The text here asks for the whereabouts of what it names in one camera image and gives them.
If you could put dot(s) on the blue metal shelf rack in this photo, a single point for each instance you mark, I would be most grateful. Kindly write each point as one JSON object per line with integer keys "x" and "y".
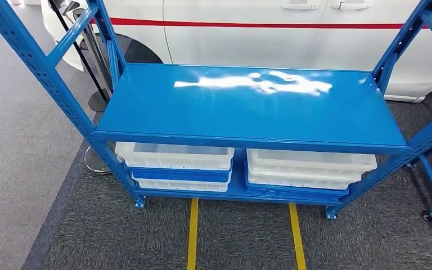
{"x": 238, "y": 104}

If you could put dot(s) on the white car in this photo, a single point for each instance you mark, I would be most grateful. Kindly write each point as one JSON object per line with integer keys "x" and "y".
{"x": 257, "y": 44}

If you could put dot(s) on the red barrier belt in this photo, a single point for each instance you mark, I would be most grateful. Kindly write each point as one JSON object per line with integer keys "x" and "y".
{"x": 275, "y": 25}

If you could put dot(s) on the black barrier belt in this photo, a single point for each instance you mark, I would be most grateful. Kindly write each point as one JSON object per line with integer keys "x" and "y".
{"x": 78, "y": 48}

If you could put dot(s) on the chrome stanchion post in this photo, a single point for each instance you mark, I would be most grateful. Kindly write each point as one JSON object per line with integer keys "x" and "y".
{"x": 96, "y": 56}
{"x": 96, "y": 164}

